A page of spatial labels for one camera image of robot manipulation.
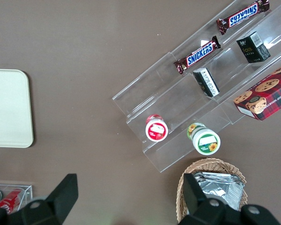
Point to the silver foil package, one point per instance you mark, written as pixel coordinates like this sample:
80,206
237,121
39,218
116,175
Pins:
222,194

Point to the light wicker basket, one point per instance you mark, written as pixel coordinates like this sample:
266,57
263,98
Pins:
212,165

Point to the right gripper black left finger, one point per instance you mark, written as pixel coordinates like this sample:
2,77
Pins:
56,199

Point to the small black carton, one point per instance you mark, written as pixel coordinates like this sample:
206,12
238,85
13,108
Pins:
206,82
254,48

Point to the green-lid sunflower jar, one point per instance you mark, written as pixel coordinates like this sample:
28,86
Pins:
206,141

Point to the Snickers chocolate bar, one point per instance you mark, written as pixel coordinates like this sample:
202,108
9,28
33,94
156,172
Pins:
199,54
243,14

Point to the red-lid jar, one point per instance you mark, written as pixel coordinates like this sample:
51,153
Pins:
156,131

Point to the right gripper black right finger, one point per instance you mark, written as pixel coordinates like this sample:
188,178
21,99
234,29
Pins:
196,201

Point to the red tartan cookie box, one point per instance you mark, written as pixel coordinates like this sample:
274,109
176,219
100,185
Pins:
267,93

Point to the cream rectangular tray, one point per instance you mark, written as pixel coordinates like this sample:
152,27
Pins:
9,107

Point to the clear acrylic stepped stand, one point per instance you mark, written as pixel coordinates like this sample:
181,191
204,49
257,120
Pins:
154,93

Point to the clear acrylic bottle rack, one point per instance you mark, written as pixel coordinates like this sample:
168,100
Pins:
28,194

